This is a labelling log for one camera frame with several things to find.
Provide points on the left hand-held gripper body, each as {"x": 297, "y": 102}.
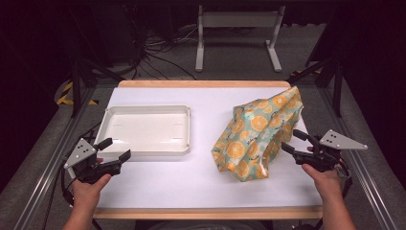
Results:
{"x": 95, "y": 171}

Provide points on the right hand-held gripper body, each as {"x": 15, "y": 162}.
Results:
{"x": 322, "y": 156}

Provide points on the white plastic tray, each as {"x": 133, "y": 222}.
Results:
{"x": 146, "y": 131}

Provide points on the orange slice print bag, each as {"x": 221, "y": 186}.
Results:
{"x": 255, "y": 134}

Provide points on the person's left hand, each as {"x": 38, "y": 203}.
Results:
{"x": 86, "y": 191}

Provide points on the person's right hand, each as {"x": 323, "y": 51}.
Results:
{"x": 324, "y": 182}

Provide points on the black tripod stand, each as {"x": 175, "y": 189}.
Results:
{"x": 76, "y": 89}
{"x": 337, "y": 92}

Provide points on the yellow black striped tape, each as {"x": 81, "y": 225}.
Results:
{"x": 65, "y": 97}

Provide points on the white table mat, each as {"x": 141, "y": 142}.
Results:
{"x": 191, "y": 185}

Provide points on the aluminium rail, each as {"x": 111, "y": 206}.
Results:
{"x": 367, "y": 182}
{"x": 48, "y": 172}

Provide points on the white metal stand frame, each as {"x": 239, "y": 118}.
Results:
{"x": 239, "y": 19}

